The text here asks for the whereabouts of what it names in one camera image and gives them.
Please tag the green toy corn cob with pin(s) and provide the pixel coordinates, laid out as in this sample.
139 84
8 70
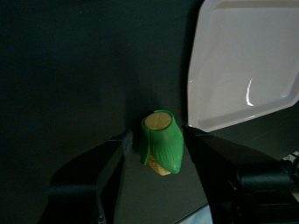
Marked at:
166 145

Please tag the pink plastic tray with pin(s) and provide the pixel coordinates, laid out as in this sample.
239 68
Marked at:
244 58

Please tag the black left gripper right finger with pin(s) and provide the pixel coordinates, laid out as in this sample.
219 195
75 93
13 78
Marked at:
218 157

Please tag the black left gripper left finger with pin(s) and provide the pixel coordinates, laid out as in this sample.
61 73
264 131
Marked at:
81 178

